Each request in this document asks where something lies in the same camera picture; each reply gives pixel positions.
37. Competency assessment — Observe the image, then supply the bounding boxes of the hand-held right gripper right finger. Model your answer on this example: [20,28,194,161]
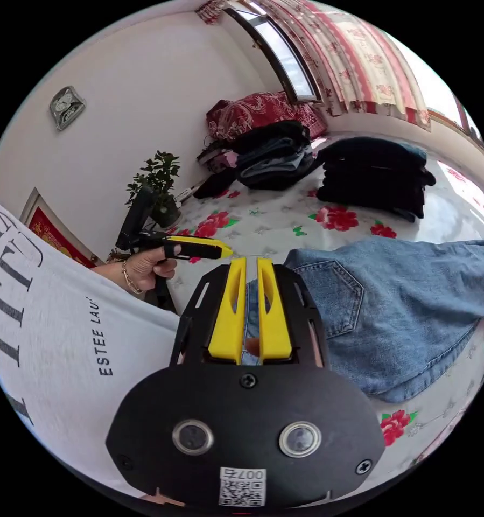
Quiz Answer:
[256,258,293,361]

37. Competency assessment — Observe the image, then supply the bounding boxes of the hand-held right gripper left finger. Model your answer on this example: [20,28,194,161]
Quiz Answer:
[208,258,247,361]

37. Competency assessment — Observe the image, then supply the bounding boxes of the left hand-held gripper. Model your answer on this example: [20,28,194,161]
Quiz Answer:
[116,230,235,314]

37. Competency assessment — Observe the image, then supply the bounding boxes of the blue jeans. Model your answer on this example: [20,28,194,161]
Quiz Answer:
[241,236,484,403]

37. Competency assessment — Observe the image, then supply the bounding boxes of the person's left forearm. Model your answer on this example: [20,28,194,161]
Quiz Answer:
[91,261,134,292]

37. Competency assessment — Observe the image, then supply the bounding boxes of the person's left hand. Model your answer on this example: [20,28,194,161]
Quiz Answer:
[122,246,183,295]

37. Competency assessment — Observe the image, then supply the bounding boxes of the black garment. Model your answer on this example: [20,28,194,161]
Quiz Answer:
[192,170,233,200]

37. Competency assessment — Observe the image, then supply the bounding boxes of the bed with floral sheet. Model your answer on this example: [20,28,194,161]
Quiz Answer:
[160,133,484,481]

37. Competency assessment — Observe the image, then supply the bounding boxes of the green potted plant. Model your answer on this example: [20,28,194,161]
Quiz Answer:
[124,150,183,229]

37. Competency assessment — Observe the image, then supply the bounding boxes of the pile of clothes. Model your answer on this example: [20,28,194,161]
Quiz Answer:
[230,120,321,191]

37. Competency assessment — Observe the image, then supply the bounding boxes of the red patterned rolled quilt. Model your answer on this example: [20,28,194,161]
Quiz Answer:
[206,92,328,143]

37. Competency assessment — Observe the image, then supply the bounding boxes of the red framed picture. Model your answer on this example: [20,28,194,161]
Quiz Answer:
[20,187,99,270]

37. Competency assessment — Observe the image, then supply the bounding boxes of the person's body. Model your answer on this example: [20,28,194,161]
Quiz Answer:
[0,200,182,498]

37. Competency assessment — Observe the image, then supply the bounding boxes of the stack of folded dark clothes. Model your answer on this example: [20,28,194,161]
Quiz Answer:
[315,136,437,222]

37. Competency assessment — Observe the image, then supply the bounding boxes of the window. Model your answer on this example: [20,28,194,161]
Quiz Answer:
[225,6,324,107]

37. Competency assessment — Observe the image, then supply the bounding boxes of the red floral curtain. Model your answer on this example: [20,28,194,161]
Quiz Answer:
[262,0,433,132]

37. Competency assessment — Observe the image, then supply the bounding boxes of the grey wall clock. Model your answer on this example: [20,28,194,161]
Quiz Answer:
[49,85,86,131]

